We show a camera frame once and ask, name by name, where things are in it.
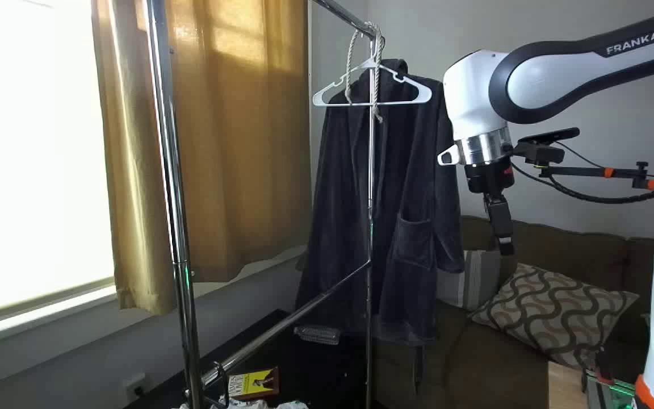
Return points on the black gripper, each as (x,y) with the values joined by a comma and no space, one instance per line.
(490,177)

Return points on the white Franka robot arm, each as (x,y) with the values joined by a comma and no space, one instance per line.
(561,76)

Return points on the white striped cushion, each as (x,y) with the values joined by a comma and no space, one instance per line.
(467,279)

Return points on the dark grey fleece robe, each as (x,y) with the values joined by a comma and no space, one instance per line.
(410,227)

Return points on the wave patterned throw pillow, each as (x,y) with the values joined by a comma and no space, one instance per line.
(554,309)

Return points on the brown sofa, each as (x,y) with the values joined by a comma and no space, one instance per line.
(493,364)

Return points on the white plastic clothes hanger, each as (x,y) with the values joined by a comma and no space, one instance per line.
(410,92)

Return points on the light wooden side table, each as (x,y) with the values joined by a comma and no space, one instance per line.
(567,389)

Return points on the small grey flat item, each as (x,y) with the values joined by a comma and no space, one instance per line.
(316,334)

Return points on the black low table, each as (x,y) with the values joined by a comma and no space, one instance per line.
(305,371)

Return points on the mustard yellow curtain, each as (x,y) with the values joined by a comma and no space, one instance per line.
(238,150)

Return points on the small yellow box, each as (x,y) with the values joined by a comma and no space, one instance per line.
(256,383)

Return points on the crumpled white paper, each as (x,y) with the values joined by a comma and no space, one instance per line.
(247,403)

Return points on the metal clothes rack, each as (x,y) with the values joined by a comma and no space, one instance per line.
(171,188)

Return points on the black camera on mount arm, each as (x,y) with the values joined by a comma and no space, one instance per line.
(550,139)

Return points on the white wall outlet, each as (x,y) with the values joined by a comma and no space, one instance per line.
(134,384)

